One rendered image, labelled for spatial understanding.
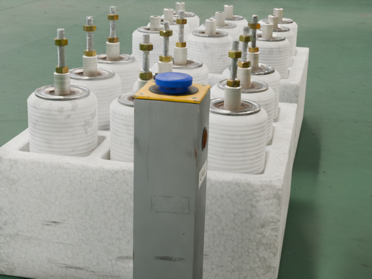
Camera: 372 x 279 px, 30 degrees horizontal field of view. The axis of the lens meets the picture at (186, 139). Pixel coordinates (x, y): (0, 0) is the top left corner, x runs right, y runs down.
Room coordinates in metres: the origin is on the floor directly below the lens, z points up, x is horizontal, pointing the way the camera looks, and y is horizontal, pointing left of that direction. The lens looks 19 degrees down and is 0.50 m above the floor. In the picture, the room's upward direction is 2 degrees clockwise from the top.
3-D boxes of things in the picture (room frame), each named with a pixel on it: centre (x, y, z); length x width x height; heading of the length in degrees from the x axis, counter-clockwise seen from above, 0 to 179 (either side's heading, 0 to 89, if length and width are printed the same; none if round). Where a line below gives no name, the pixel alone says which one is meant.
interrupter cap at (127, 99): (0.90, 0.06, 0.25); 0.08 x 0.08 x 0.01
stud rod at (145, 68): (0.90, 0.06, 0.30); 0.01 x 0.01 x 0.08
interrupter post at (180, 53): (1.14, 0.01, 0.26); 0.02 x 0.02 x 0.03
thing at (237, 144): (0.88, -0.06, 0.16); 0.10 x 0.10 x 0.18
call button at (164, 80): (0.72, 0.01, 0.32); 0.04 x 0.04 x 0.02
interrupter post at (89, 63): (1.04, 0.15, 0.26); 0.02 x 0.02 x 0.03
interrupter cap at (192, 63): (1.14, 0.01, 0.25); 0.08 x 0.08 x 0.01
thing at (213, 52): (1.44, -0.04, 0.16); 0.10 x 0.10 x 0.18
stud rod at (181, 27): (1.14, 0.01, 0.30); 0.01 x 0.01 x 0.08
